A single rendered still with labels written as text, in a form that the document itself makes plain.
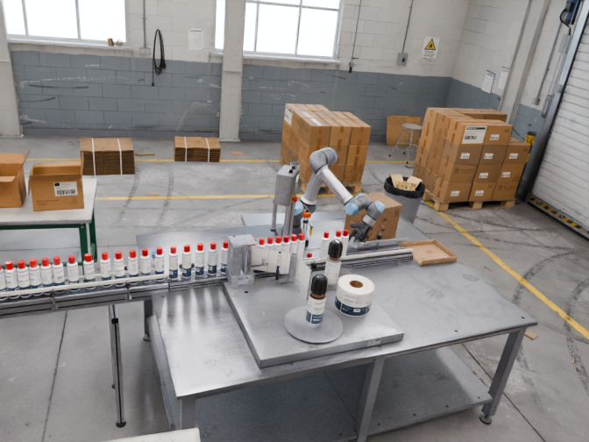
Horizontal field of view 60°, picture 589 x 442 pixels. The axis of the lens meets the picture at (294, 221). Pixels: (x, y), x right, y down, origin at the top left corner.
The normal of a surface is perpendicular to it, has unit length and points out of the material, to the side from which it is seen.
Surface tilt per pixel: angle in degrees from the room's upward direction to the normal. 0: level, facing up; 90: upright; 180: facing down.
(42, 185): 91
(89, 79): 90
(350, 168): 88
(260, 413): 1
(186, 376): 0
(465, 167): 87
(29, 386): 0
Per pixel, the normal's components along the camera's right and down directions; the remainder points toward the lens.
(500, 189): 0.28, 0.43
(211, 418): 0.09, -0.90
